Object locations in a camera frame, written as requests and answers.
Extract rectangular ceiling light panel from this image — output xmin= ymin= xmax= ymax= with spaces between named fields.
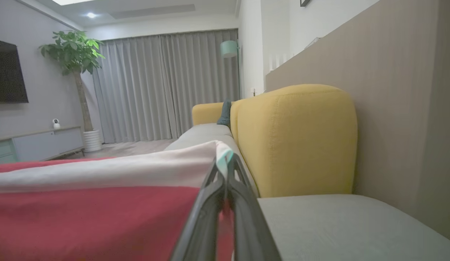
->
xmin=51 ymin=0 xmax=96 ymax=6

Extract green potted tree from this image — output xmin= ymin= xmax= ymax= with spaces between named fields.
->
xmin=38 ymin=30 xmax=106 ymax=133

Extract long grey sofa seat cushion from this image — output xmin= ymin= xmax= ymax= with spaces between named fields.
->
xmin=163 ymin=123 xmax=260 ymax=198

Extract pale blue television cabinet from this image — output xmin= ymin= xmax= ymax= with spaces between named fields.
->
xmin=0 ymin=125 xmax=84 ymax=165

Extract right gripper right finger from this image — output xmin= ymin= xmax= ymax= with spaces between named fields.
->
xmin=227 ymin=154 xmax=281 ymax=261

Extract white ribbed planter pot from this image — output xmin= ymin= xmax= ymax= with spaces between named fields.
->
xmin=82 ymin=130 xmax=103 ymax=153

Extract wide yellow sofa back cushion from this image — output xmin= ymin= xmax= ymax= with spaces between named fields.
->
xmin=232 ymin=84 xmax=358 ymax=198

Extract yellow sofa armrest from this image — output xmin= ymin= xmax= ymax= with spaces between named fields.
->
xmin=191 ymin=103 xmax=225 ymax=126

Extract red mesh shorts white trim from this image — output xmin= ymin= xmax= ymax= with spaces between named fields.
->
xmin=0 ymin=141 xmax=234 ymax=261

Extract teal floor lamp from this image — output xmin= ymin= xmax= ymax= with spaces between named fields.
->
xmin=220 ymin=39 xmax=243 ymax=100

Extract grey pleated curtain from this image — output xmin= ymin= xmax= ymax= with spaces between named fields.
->
xmin=91 ymin=29 xmax=241 ymax=144

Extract narrow yellow sofa back cushion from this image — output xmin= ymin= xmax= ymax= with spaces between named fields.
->
xmin=230 ymin=101 xmax=240 ymax=145

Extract black wall television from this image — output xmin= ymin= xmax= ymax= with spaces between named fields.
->
xmin=0 ymin=38 xmax=29 ymax=104

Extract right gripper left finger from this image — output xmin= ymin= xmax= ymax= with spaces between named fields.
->
xmin=170 ymin=159 xmax=225 ymax=261

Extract large grey sofa chaise cushion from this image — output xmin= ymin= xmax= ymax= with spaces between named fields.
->
xmin=257 ymin=194 xmax=450 ymax=261

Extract teal throw pillow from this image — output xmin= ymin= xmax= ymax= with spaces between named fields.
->
xmin=216 ymin=100 xmax=232 ymax=128

